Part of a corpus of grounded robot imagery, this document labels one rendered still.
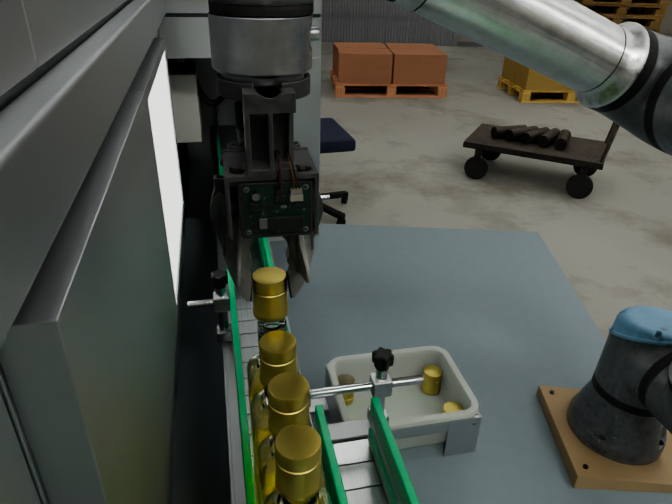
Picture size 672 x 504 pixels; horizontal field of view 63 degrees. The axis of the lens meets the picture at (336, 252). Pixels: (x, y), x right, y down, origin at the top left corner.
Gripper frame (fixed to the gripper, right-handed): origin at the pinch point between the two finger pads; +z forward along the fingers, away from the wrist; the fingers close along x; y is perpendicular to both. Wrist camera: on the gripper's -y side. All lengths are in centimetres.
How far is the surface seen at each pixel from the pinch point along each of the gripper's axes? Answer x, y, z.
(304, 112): 17, -93, 8
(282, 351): 0.4, 7.4, 2.6
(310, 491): 1.1, 19.1, 6.3
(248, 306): -1, -41, 31
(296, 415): 0.8, 13.4, 4.4
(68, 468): -12.8, 22.8, -3.5
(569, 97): 380, -518, 112
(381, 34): 278, -953, 102
